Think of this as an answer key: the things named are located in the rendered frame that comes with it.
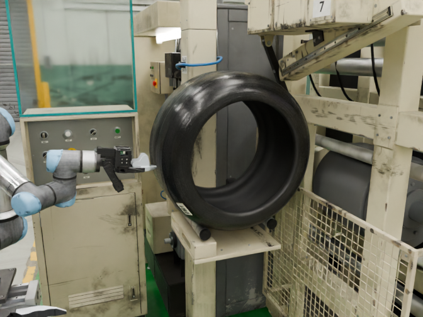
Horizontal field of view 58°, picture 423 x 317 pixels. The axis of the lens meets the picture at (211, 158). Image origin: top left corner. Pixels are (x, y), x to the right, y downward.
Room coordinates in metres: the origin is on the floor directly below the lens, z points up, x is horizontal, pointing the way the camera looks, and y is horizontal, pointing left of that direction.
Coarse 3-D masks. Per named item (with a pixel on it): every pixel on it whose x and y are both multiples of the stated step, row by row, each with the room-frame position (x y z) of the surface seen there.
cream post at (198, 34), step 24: (192, 0) 1.69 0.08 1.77; (216, 0) 1.73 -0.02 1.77; (192, 24) 1.69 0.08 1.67; (216, 24) 1.73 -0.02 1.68; (192, 48) 1.69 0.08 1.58; (216, 48) 1.73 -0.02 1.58; (192, 72) 1.69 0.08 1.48; (192, 168) 1.68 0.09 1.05; (192, 264) 1.68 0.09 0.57; (192, 288) 1.69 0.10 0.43; (192, 312) 1.69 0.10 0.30
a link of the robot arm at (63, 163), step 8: (48, 152) 1.21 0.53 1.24; (56, 152) 1.21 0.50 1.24; (64, 152) 1.22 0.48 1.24; (72, 152) 1.23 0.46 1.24; (80, 152) 1.24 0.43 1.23; (48, 160) 1.19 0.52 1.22; (56, 160) 1.20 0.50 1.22; (64, 160) 1.20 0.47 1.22; (72, 160) 1.21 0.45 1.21; (80, 160) 1.22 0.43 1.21; (48, 168) 1.19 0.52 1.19; (56, 168) 1.20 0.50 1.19; (64, 168) 1.20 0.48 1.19; (72, 168) 1.21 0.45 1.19; (80, 168) 1.22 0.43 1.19; (56, 176) 1.21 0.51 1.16; (64, 176) 1.20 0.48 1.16; (72, 176) 1.22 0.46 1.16
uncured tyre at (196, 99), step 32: (192, 96) 1.30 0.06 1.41; (224, 96) 1.30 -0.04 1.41; (256, 96) 1.33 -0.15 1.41; (288, 96) 1.40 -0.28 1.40; (160, 128) 1.34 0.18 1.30; (192, 128) 1.26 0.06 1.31; (288, 128) 1.58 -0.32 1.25; (160, 160) 1.28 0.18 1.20; (256, 160) 1.66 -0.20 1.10; (288, 160) 1.56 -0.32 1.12; (192, 192) 1.25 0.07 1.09; (224, 192) 1.60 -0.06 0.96; (256, 192) 1.60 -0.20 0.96; (288, 192) 1.39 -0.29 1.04; (224, 224) 1.30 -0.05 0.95; (256, 224) 1.37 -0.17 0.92
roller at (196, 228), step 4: (184, 216) 1.50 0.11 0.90; (188, 220) 1.44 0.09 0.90; (192, 224) 1.40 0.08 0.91; (196, 224) 1.37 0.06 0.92; (196, 228) 1.35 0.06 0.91; (200, 228) 1.33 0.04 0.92; (204, 228) 1.32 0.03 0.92; (196, 232) 1.34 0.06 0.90; (200, 232) 1.31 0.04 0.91; (204, 232) 1.31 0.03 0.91; (208, 232) 1.32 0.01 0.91; (200, 236) 1.31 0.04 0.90; (204, 236) 1.31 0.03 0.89; (208, 236) 1.32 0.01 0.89
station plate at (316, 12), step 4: (316, 0) 1.28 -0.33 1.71; (320, 0) 1.26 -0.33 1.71; (324, 0) 1.24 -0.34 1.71; (328, 0) 1.22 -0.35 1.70; (316, 4) 1.28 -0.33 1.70; (320, 4) 1.26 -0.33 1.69; (324, 4) 1.24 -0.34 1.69; (328, 4) 1.22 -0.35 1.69; (316, 8) 1.28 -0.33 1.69; (320, 8) 1.26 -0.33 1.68; (324, 8) 1.24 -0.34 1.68; (328, 8) 1.22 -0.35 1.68; (316, 12) 1.28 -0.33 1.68; (320, 12) 1.25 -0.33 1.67; (324, 12) 1.24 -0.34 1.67; (328, 12) 1.22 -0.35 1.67; (316, 16) 1.27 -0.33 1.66
